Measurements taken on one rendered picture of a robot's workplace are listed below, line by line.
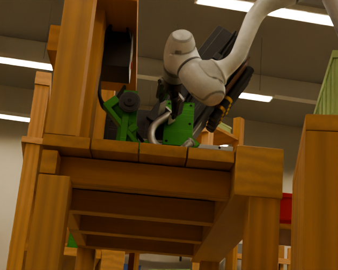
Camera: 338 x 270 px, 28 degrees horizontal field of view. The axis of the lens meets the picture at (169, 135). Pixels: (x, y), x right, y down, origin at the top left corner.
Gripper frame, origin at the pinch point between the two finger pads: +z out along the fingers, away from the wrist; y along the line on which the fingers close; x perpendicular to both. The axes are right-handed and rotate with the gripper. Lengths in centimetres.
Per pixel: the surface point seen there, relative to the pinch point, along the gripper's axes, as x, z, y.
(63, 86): 51, -48, -1
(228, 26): -443, 406, 295
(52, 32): 39, -46, 20
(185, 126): -4.3, 4.1, -7.1
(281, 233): -8, 18, -60
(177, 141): 2.9, 5.0, -10.5
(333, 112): 34, -94, -74
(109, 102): 26.9, -20.3, 3.9
